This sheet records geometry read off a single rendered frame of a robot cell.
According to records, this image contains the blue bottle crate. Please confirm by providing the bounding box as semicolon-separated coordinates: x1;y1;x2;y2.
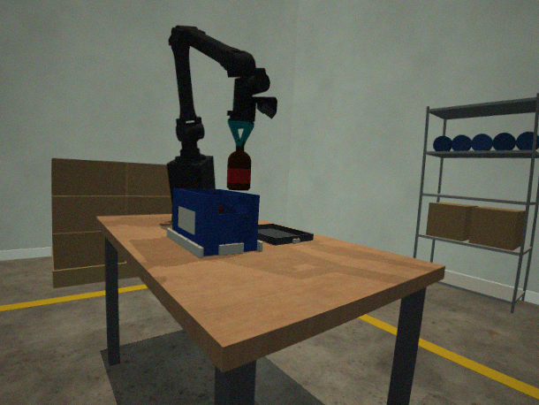
172;188;260;256

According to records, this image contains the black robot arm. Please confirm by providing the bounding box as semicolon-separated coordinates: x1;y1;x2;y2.
169;25;277;164

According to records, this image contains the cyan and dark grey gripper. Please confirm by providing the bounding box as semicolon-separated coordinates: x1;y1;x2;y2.
227;94;255;147

